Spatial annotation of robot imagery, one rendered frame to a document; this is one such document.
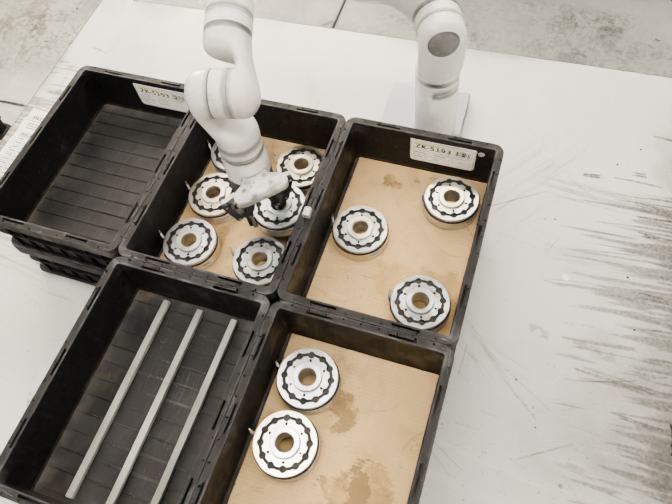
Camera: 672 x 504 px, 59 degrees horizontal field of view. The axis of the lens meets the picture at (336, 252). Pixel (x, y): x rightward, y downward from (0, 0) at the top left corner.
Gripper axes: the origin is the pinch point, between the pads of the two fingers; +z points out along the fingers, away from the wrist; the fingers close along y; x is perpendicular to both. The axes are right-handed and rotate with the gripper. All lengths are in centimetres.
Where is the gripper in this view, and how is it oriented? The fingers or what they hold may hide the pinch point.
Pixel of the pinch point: (264, 213)
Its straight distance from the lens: 111.4
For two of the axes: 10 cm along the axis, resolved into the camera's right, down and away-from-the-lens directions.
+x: 4.4, 7.6, -4.7
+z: 0.8, 4.9, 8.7
